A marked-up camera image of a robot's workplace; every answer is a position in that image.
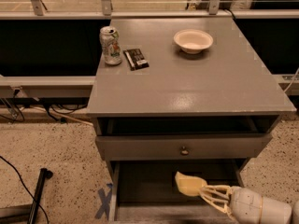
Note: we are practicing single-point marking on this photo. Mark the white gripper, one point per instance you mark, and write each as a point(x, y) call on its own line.
point(247, 204)

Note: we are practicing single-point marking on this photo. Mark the yellow sponge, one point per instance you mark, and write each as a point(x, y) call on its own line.
point(189, 185)

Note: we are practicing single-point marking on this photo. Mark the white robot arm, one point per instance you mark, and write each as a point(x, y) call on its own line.
point(273, 212)

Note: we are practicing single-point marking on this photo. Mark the round metal drawer knob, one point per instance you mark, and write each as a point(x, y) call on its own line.
point(184, 151)

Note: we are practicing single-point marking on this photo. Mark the grey middle drawer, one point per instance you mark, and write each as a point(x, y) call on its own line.
point(145, 192)

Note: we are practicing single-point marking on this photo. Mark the grey drawer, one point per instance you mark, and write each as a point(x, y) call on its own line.
point(145, 192)
point(137, 139)

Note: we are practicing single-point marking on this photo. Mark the grey top drawer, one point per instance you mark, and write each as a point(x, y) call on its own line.
point(137, 139)

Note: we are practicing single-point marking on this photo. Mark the grey drawer cabinet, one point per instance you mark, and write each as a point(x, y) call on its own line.
point(226, 80)

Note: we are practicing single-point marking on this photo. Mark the blue tape cross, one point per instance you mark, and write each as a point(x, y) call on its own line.
point(105, 201)

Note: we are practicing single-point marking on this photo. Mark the white bowl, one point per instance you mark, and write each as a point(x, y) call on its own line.
point(193, 41)

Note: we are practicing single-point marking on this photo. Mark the black snack bar packet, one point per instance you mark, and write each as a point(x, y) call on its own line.
point(135, 59)

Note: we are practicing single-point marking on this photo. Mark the soda can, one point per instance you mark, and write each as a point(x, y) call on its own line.
point(110, 46)

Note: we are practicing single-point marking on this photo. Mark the black metal stand leg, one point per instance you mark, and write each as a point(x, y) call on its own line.
point(26, 212)

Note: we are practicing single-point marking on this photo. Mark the grey metal railing frame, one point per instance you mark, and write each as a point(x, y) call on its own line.
point(33, 10)

